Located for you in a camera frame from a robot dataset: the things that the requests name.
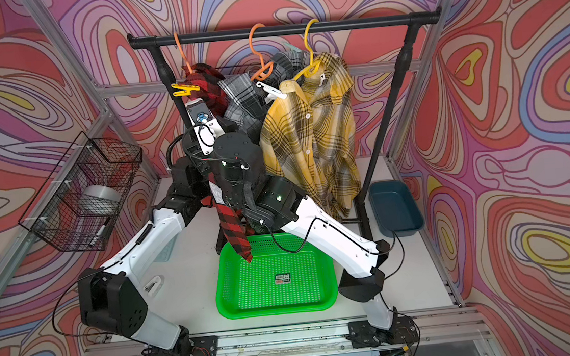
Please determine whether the red black plaid shirt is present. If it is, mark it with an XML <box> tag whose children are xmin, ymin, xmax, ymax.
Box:
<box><xmin>180</xmin><ymin>59</ymin><xmax>255</xmax><ymax>268</ymax></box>

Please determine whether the yellow clothespin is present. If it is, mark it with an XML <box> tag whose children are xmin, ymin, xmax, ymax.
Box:
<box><xmin>171</xmin><ymin>83</ymin><xmax>201</xmax><ymax>97</ymax></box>

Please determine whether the orange hanger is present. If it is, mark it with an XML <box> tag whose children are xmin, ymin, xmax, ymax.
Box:
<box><xmin>248</xmin><ymin>23</ymin><xmax>275</xmax><ymax>82</ymax></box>
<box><xmin>173</xmin><ymin>32</ymin><xmax>195</xmax><ymax>76</ymax></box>

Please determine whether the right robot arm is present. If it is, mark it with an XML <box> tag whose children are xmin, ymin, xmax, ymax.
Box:
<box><xmin>210</xmin><ymin>132</ymin><xmax>394</xmax><ymax>335</ymax></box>

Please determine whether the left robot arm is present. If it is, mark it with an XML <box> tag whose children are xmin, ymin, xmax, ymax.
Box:
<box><xmin>77</xmin><ymin>156</ymin><xmax>209</xmax><ymax>356</ymax></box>

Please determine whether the yellow hanger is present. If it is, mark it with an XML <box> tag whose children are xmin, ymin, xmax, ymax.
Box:
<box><xmin>289</xmin><ymin>19</ymin><xmax>325</xmax><ymax>83</ymax></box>

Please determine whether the yellow plaid shirt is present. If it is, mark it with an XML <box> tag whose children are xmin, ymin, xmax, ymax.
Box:
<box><xmin>260</xmin><ymin>52</ymin><xmax>362</xmax><ymax>219</ymax></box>

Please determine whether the grey plaid shirt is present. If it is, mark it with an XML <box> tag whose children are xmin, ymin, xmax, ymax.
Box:
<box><xmin>218</xmin><ymin>51</ymin><xmax>294</xmax><ymax>144</ymax></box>

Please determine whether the green plastic basket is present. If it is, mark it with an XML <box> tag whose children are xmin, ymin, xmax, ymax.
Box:
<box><xmin>216</xmin><ymin>233</ymin><xmax>338</xmax><ymax>320</ymax></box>

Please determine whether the sticker in green basket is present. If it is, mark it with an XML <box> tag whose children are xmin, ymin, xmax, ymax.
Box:
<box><xmin>274</xmin><ymin>273</ymin><xmax>292</xmax><ymax>285</ymax></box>

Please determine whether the dark teal tray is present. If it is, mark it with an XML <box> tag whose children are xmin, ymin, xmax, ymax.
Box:
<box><xmin>368</xmin><ymin>180</ymin><xmax>424</xmax><ymax>238</ymax></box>

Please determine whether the grey tape roll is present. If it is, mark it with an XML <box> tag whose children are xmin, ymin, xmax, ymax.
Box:
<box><xmin>79</xmin><ymin>185</ymin><xmax>122</xmax><ymax>217</ymax></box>

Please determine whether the black clothes rack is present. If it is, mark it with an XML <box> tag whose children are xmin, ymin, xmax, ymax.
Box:
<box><xmin>127</xmin><ymin>6</ymin><xmax>443</xmax><ymax>240</ymax></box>

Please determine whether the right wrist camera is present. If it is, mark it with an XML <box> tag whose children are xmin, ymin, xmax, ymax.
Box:
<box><xmin>185</xmin><ymin>98</ymin><xmax>225</xmax><ymax>147</ymax></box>

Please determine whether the white marker in wire basket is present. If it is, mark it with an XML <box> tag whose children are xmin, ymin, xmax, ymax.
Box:
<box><xmin>89</xmin><ymin>221</ymin><xmax>109</xmax><ymax>247</ymax></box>

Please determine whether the black wire basket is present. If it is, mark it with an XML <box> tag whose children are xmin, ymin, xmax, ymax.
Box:
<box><xmin>19</xmin><ymin>133</ymin><xmax>143</xmax><ymax>252</ymax></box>

